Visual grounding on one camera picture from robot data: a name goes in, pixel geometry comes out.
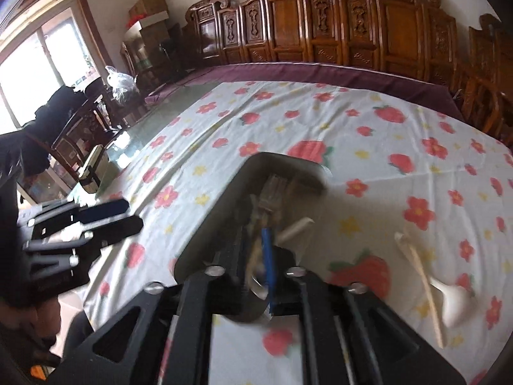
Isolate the purple tablecloth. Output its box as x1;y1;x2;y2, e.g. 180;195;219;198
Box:
143;61;466;122

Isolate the light wooden chopstick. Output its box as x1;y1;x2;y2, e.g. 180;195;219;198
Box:
404;235;445;349
394;231;414;258

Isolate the wide carved wooden screen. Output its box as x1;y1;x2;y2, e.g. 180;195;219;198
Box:
183;0;462;86

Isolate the wooden armchair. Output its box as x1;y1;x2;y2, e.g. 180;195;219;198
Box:
452;66;513;145

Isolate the white ceramic spoon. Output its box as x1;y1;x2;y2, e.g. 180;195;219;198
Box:
429;276;477;328

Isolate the floral tablecloth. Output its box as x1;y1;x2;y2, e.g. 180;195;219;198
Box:
82;81;513;385

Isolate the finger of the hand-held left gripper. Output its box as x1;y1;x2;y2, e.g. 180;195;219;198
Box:
76;198;130;226
82;215;144;246

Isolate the dark wooden chair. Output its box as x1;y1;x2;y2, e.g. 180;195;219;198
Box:
51;88;118;178

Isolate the person's left hand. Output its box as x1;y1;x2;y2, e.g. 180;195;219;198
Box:
32;299;62;349

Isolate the cream plastic fork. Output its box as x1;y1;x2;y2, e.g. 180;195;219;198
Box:
280;217;316;246

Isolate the wooden framed window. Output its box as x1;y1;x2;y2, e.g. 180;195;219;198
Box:
0;0;105;135

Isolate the metal fork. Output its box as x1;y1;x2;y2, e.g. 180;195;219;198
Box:
258;174;291;227

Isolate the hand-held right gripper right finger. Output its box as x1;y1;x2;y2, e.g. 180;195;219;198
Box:
260;227;467;385

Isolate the clear plastic bag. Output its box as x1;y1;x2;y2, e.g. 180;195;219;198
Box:
104;66;139;104

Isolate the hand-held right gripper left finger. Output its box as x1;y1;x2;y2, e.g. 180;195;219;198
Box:
48;224;252;385

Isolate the large metal spoon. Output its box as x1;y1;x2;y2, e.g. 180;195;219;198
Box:
241;209;277;302

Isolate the black cloth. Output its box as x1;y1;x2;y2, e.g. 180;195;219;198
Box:
22;85;89;176

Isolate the narrow carved wooden screen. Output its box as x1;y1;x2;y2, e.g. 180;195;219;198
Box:
468;13;513;89

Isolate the metal tray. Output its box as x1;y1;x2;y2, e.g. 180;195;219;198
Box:
173;151;330;323

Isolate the stack of cardboard boxes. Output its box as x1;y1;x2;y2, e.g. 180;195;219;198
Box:
127;0;171;63

